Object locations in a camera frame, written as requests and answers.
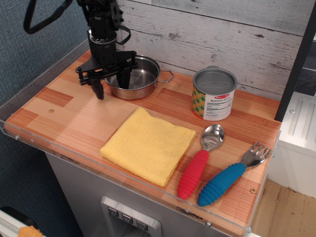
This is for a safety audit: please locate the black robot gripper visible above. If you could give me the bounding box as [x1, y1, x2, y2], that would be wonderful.
[76, 37, 137, 100]

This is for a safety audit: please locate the silver steel pot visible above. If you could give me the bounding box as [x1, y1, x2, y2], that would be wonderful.
[105, 55, 175, 100]

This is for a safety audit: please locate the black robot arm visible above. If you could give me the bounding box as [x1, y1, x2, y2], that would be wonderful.
[76, 0, 137, 100]

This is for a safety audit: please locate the yellow folded rag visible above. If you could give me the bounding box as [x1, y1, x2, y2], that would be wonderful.
[100, 107, 196, 187]

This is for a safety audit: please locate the clear acrylic table guard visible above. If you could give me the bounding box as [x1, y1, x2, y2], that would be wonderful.
[0, 42, 280, 237]

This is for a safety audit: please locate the toy food can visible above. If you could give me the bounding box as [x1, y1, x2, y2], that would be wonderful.
[192, 66, 237, 121]

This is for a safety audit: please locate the silver toy fridge cabinet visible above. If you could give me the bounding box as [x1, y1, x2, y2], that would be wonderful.
[46, 153, 251, 237]

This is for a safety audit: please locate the grey ice dispenser panel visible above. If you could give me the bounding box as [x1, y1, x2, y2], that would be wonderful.
[101, 196, 162, 237]

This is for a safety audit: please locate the orange object bottom corner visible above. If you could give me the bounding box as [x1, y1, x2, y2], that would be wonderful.
[18, 226, 43, 237]

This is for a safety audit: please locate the white cabinet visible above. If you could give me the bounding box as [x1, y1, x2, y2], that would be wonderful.
[268, 92, 316, 198]

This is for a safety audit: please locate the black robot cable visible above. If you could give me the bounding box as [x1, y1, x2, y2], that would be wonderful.
[23, 0, 131, 45]

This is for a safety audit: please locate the red handled metal spoon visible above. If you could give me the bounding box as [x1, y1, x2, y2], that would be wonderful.
[177, 124, 225, 199]

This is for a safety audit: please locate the blue handled metal fork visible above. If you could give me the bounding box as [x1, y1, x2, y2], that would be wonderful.
[197, 142, 272, 207]

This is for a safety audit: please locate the black right frame post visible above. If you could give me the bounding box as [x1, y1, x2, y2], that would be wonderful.
[275, 1, 316, 122]

